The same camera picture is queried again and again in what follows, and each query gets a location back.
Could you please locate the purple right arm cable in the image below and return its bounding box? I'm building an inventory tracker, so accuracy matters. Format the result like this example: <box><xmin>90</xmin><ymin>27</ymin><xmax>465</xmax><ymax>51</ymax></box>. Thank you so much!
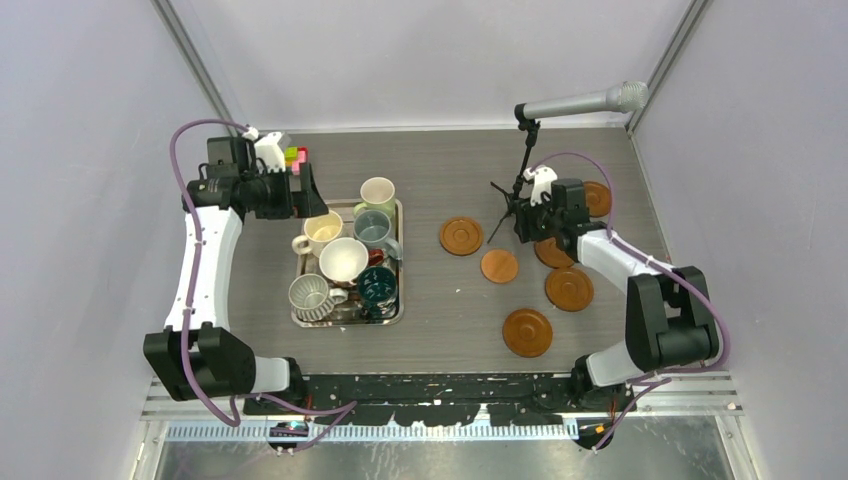
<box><xmin>527</xmin><ymin>151</ymin><xmax>733</xmax><ymax>453</ymax></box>

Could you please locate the grey-blue mug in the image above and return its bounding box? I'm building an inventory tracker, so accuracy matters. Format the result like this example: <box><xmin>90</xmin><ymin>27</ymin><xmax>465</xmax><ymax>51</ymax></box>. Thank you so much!
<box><xmin>353</xmin><ymin>210</ymin><xmax>403</xmax><ymax>260</ymax></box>

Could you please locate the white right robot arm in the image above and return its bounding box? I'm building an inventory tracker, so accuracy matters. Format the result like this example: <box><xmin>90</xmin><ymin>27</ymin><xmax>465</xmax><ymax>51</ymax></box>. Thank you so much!
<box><xmin>505</xmin><ymin>173</ymin><xmax>730</xmax><ymax>411</ymax></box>

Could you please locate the white bowl cup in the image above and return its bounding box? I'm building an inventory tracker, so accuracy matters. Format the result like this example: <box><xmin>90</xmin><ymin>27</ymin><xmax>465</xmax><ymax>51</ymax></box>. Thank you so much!
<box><xmin>319</xmin><ymin>238</ymin><xmax>369</xmax><ymax>287</ymax></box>

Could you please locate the silver microphone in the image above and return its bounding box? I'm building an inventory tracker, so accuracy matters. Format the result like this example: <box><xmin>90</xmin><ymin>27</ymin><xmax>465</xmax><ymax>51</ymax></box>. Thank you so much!
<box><xmin>514</xmin><ymin>81</ymin><xmax>650</xmax><ymax>121</ymax></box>

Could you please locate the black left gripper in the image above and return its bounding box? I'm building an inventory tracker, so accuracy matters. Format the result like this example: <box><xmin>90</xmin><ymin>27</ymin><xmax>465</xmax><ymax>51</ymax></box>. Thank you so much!
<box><xmin>243</xmin><ymin>162</ymin><xmax>328</xmax><ymax>220</ymax></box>

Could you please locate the dark green patterned mug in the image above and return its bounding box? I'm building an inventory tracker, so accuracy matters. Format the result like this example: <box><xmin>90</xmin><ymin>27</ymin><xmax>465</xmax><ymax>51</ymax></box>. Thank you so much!
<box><xmin>357</xmin><ymin>266</ymin><xmax>399</xmax><ymax>320</ymax></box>

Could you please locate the colourful block puzzle cube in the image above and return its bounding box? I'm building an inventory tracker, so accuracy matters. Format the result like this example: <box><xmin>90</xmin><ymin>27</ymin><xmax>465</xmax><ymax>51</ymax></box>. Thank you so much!
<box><xmin>284</xmin><ymin>146</ymin><xmax>309</xmax><ymax>175</ymax></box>

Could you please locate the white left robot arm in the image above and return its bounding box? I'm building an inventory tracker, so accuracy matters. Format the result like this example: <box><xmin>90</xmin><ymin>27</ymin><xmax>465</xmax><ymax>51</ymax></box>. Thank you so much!
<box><xmin>143</xmin><ymin>131</ymin><xmax>328</xmax><ymax>414</ymax></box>

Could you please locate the silver metal tray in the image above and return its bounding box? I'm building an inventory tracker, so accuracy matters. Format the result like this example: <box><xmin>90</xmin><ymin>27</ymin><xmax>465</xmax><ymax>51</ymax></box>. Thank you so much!
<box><xmin>290</xmin><ymin>199</ymin><xmax>405</xmax><ymax>328</ymax></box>

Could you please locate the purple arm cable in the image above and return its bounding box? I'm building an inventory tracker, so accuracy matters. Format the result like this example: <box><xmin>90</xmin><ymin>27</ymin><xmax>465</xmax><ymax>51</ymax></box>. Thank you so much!
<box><xmin>169</xmin><ymin>119</ymin><xmax>360</xmax><ymax>454</ymax></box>
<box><xmin>527</xmin><ymin>151</ymin><xmax>733</xmax><ymax>453</ymax></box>

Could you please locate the aluminium front rail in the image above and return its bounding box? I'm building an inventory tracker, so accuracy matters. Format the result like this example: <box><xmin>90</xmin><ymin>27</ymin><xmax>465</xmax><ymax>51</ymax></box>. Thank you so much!
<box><xmin>141</xmin><ymin>372</ymin><xmax>743</xmax><ymax>448</ymax></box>

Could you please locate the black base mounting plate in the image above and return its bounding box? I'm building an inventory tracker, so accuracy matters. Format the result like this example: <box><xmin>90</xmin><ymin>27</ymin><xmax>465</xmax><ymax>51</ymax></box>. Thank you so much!
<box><xmin>277</xmin><ymin>373</ymin><xmax>632</xmax><ymax>427</ymax></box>

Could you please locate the grey ribbed mug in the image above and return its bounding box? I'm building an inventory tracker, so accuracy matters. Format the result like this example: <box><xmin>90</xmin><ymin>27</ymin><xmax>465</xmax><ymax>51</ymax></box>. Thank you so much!
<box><xmin>288</xmin><ymin>274</ymin><xmax>349</xmax><ymax>322</ymax></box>

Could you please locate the cream mug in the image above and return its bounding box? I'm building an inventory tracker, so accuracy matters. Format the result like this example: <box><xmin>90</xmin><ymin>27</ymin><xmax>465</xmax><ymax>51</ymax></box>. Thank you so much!
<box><xmin>291</xmin><ymin>210</ymin><xmax>344</xmax><ymax>258</ymax></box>

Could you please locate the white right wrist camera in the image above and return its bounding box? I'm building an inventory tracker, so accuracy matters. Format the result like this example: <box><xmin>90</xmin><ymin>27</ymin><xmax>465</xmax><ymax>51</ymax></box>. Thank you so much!
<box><xmin>523</xmin><ymin>165</ymin><xmax>558</xmax><ymax>207</ymax></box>

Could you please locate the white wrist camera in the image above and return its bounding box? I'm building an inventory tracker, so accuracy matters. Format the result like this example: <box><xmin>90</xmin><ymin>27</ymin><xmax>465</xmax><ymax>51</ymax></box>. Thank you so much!
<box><xmin>523</xmin><ymin>165</ymin><xmax>558</xmax><ymax>207</ymax></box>
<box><xmin>241</xmin><ymin>126</ymin><xmax>291</xmax><ymax>172</ymax></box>

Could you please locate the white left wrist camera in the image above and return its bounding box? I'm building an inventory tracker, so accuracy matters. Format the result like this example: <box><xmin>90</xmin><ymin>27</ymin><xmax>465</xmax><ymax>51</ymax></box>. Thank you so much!
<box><xmin>241</xmin><ymin>126</ymin><xmax>291</xmax><ymax>172</ymax></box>

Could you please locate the light wooden coaster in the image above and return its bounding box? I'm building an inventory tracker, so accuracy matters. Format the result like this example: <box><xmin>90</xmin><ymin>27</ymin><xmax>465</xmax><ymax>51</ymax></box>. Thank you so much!
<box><xmin>480</xmin><ymin>249</ymin><xmax>519</xmax><ymax>284</ymax></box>

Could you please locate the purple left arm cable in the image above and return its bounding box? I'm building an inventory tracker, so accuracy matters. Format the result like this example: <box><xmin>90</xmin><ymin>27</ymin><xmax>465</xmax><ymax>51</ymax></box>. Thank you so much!
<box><xmin>169</xmin><ymin>119</ymin><xmax>360</xmax><ymax>454</ymax></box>

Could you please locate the light green cup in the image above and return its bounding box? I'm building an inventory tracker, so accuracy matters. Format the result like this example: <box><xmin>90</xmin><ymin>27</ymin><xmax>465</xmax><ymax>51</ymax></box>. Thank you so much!
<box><xmin>353</xmin><ymin>177</ymin><xmax>396</xmax><ymax>219</ymax></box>

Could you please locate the brown ridged wooden coaster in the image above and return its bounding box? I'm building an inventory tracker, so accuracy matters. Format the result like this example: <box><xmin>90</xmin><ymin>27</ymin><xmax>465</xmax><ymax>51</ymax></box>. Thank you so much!
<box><xmin>534</xmin><ymin>237</ymin><xmax>575</xmax><ymax>269</ymax></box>
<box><xmin>439</xmin><ymin>216</ymin><xmax>483</xmax><ymax>256</ymax></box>
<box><xmin>502</xmin><ymin>308</ymin><xmax>553</xmax><ymax>358</ymax></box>
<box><xmin>545</xmin><ymin>267</ymin><xmax>595</xmax><ymax>312</ymax></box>
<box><xmin>583</xmin><ymin>181</ymin><xmax>612</xmax><ymax>218</ymax></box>

